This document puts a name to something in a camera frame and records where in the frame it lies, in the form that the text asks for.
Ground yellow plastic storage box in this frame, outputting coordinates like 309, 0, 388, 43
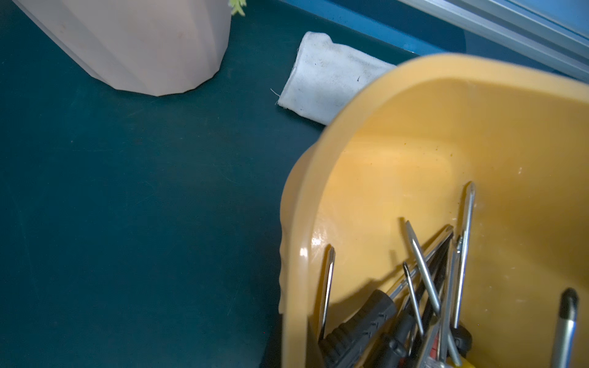
278, 55, 588, 367

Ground flat blade screwdriver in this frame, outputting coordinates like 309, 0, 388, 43
403, 219, 463, 367

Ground thin short steel screwdriver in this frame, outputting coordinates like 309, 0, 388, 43
403, 262, 424, 337

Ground long steel screwdriver shaft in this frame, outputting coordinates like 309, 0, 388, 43
452, 182, 476, 357

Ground grey tipped screwdriver shaft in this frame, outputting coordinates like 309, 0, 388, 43
550, 288, 579, 368

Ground beige work glove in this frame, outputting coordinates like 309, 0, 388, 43
278, 32, 396, 126

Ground pink pot with flowers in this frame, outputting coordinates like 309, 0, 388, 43
15, 0, 247, 97

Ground thin steel screwdriver at wall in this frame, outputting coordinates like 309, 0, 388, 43
318, 245, 336, 340

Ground black ribbed handle screwdriver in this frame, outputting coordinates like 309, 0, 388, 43
319, 225, 453, 367

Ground aluminium back frame bar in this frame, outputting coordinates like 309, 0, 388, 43
404, 1, 588, 83

